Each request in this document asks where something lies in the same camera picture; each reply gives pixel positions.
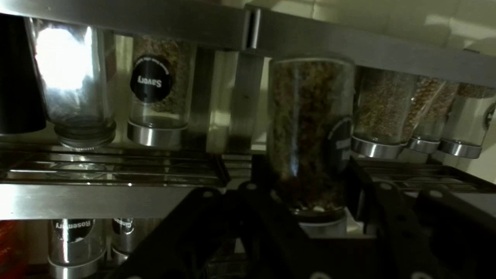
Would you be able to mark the large clear glass jar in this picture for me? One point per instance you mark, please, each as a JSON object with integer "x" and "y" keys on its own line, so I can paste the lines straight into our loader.
{"x": 71, "y": 77}

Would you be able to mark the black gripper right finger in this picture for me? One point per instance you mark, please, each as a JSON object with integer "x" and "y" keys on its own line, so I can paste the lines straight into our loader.
{"x": 412, "y": 232}

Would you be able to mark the savory labelled spice jar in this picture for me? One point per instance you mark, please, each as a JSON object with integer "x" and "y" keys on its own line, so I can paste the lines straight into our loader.
{"x": 155, "y": 93}

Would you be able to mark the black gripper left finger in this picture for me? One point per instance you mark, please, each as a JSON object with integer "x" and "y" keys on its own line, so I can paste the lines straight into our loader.
{"x": 190, "y": 232}

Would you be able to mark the spice jar black round label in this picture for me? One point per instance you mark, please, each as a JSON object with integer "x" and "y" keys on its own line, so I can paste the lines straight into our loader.
{"x": 303, "y": 139}

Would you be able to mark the steel wall spice rack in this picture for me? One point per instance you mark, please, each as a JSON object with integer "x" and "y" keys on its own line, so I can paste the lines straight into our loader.
{"x": 334, "y": 43}

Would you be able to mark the glass spice jar steel cap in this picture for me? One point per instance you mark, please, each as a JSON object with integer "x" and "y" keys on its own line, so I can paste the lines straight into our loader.
{"x": 384, "y": 108}
{"x": 466, "y": 124}
{"x": 430, "y": 113}

